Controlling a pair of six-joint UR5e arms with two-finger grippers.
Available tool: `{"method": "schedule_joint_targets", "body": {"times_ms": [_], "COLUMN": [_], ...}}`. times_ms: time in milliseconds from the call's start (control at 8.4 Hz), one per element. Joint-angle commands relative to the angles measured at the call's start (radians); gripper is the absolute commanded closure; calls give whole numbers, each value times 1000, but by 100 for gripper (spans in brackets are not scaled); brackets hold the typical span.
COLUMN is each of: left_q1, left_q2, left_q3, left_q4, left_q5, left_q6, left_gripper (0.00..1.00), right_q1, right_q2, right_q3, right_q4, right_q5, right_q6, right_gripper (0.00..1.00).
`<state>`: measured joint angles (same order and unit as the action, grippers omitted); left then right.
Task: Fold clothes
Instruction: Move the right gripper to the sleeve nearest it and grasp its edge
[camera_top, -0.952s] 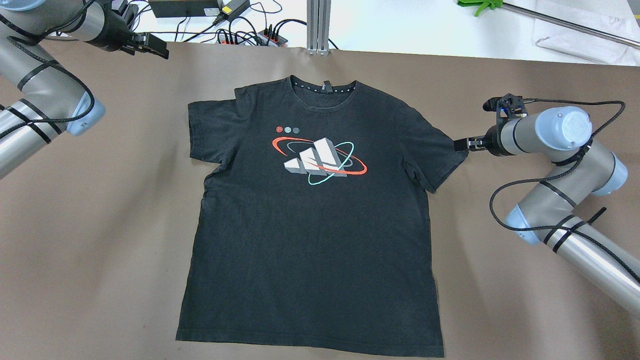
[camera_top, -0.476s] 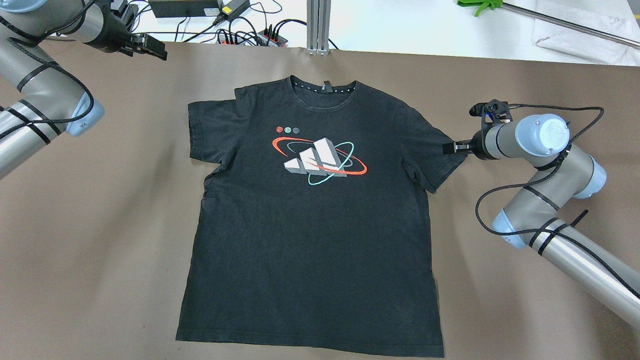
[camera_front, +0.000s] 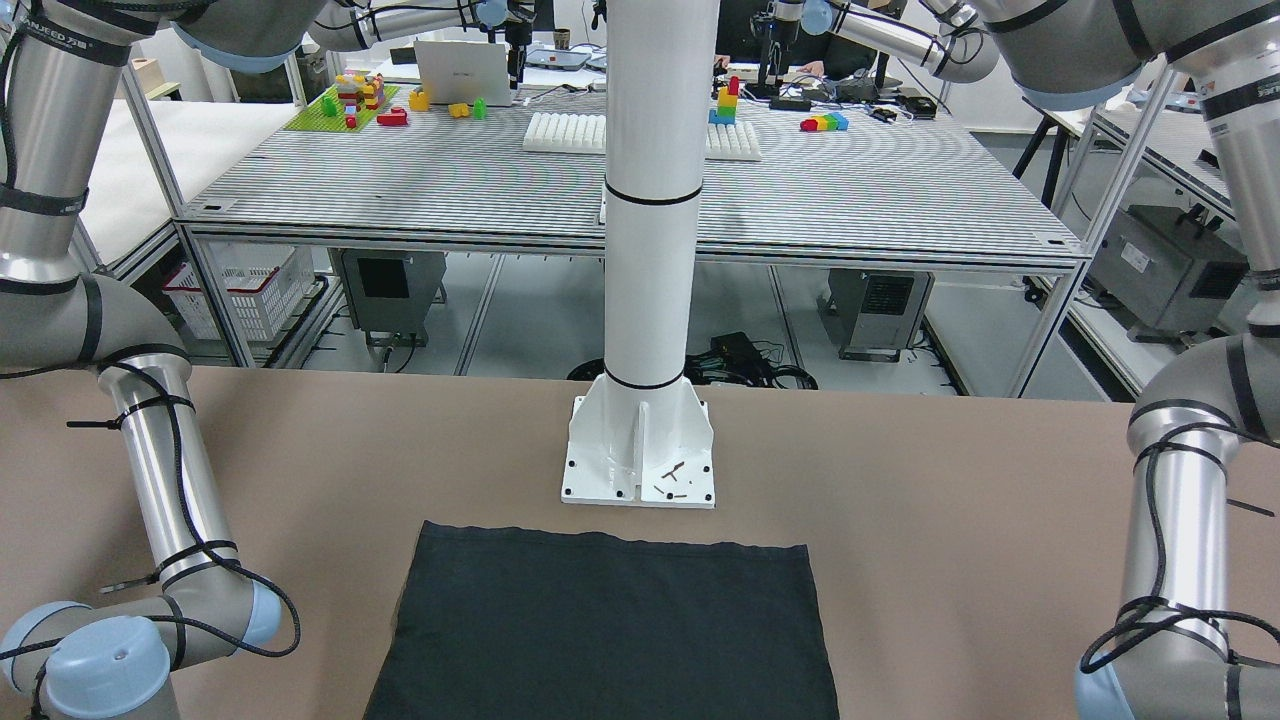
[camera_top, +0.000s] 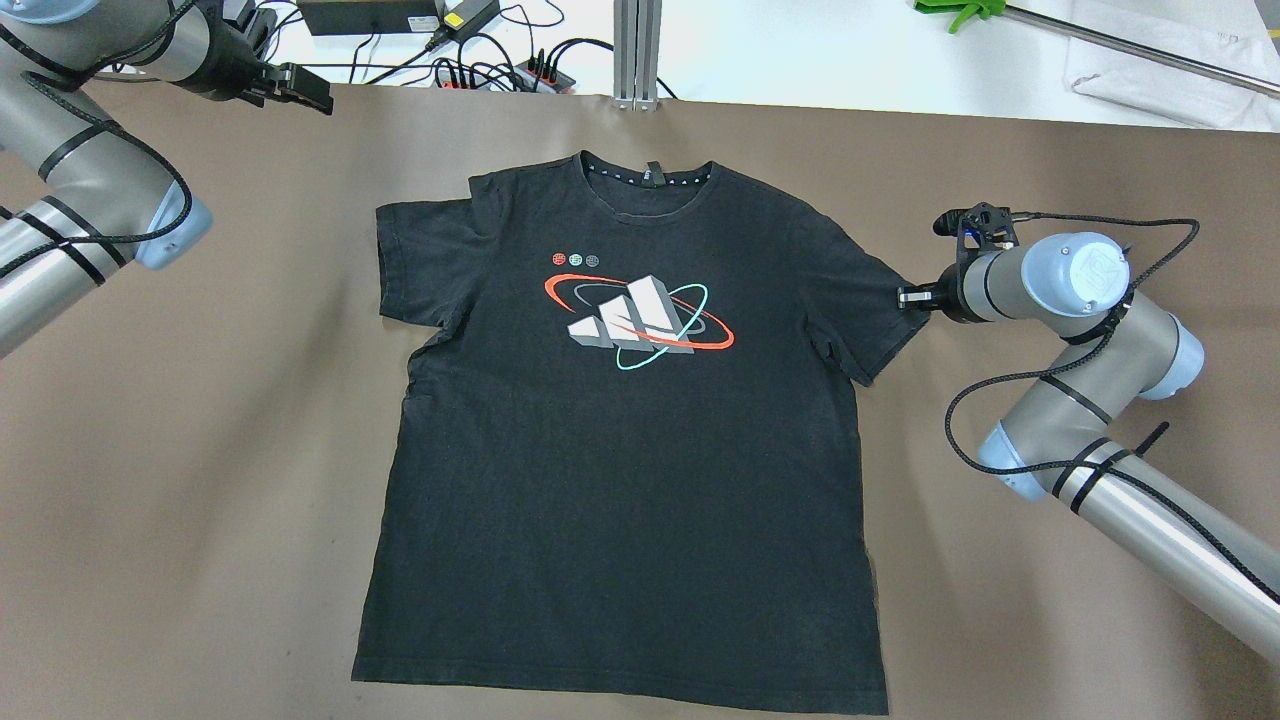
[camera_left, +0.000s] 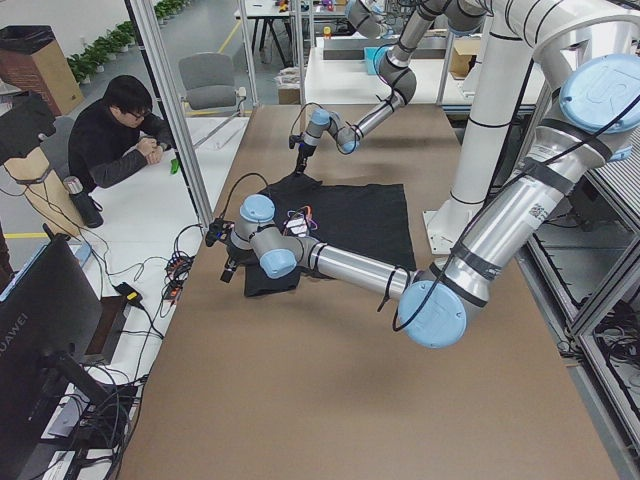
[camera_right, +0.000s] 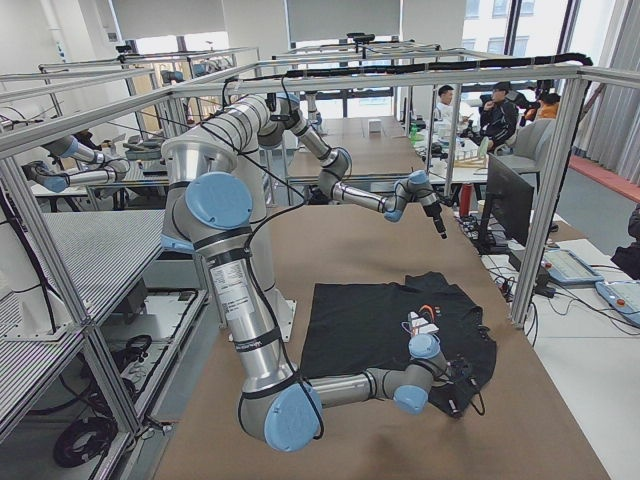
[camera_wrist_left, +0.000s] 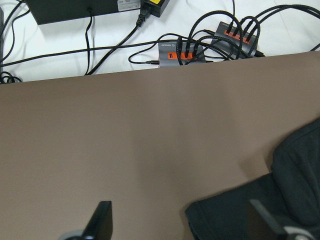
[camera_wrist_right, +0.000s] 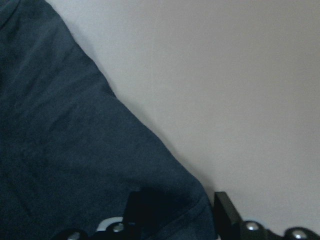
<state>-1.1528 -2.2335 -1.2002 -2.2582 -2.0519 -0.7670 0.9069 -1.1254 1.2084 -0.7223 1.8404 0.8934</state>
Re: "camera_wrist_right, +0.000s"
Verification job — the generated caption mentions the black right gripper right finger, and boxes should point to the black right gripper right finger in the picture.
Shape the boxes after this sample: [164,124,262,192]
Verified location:
[213,191,243,240]

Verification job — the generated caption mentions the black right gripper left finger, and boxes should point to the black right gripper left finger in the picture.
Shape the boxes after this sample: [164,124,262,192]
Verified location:
[123,190,165,225]

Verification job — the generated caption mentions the dark t-shirt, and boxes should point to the dark t-shirt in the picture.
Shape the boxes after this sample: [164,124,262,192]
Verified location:
[0,0,215,240]

